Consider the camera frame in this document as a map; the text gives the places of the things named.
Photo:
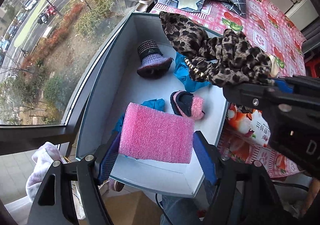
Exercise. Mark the pink navy fuzzy slipper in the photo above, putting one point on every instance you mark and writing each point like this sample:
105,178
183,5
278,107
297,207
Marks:
187,105

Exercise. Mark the white cardboard box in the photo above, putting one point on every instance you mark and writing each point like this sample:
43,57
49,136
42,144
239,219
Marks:
116,85

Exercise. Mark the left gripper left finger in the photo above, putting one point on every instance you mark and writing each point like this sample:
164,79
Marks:
54,202

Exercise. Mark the large pink foam sponge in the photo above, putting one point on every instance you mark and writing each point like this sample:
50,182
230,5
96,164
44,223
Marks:
156,135

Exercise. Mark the pink strawberry tablecloth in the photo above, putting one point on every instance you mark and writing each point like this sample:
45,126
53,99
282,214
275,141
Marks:
268,28

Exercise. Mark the white pink fluffy cloth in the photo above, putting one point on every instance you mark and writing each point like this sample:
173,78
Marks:
43,159

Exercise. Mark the leopard print scarf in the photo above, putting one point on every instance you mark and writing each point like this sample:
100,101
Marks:
226,60

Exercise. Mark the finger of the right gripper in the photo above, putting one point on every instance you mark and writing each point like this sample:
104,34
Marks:
251,96
300,85

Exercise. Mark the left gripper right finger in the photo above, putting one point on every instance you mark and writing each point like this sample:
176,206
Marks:
244,193

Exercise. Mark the blue cloth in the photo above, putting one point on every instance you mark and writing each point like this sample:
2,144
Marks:
181,72
138,127

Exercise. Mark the purple knitted hat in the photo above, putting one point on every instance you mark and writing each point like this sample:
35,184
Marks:
153,64

